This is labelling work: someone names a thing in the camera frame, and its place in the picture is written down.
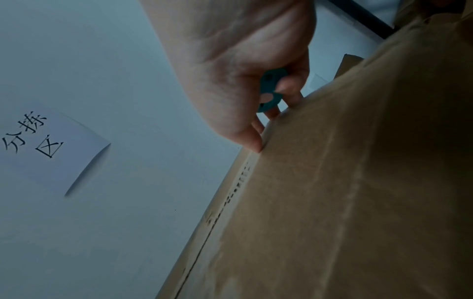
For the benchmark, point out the person's right hand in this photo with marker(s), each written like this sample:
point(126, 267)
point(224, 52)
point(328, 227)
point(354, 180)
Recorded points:
point(229, 52)

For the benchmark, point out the teal box cutter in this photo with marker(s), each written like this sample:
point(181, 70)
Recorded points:
point(271, 100)

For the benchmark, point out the black bar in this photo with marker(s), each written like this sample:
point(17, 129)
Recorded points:
point(364, 18)

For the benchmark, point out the brown cardboard box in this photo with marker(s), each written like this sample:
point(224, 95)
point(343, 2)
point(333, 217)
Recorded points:
point(351, 189)

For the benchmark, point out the white paper label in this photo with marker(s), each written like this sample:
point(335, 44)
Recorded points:
point(44, 151)

